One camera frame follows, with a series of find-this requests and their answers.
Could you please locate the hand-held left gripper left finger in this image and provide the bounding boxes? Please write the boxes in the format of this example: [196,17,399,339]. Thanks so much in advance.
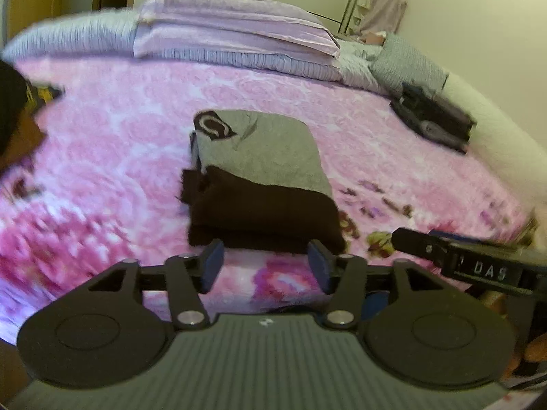
[88,239,225,329]

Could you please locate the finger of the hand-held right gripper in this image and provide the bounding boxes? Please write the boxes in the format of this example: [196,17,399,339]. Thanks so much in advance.
[427,230,518,252]
[391,227,460,265]

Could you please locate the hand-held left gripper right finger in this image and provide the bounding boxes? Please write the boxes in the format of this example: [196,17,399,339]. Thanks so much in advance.
[308,239,443,329]

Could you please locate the grey and black sweater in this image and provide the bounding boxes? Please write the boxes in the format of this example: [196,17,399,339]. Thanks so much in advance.
[177,110,348,254]

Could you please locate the person's right hand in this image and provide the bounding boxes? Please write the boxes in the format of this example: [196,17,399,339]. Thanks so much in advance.
[508,334,547,379]

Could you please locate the white upholstered headboard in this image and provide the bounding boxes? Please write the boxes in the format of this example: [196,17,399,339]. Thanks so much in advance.
[439,70,547,228]

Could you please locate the plain grey folded garment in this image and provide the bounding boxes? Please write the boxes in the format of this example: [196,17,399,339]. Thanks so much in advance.
[419,120,468,153]

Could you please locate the navy folded garment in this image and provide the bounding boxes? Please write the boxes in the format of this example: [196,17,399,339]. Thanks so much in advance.
[390,97,424,134]

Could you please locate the black folded garment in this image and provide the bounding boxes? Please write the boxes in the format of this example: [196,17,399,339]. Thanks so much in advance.
[399,81,478,148]

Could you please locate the pink floral blanket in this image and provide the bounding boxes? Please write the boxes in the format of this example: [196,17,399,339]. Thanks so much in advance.
[0,57,540,343]

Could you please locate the grey knit cushion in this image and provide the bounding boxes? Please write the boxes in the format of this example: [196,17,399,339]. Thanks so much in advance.
[369,32,450,100]

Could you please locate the brown garment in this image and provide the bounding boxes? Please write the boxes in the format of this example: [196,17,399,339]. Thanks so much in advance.
[0,115,47,172]

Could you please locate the pink hanging garment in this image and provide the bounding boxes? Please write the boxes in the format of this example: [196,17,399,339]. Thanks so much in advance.
[362,0,408,36]

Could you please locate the navy cloth with yellow print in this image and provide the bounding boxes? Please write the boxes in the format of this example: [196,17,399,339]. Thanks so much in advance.
[25,80,66,112]

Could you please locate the striped lilac duvet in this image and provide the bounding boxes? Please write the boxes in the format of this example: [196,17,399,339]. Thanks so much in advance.
[1,10,387,95]

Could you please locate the wooden door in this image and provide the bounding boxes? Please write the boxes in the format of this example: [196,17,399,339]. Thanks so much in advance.
[0,0,100,49]

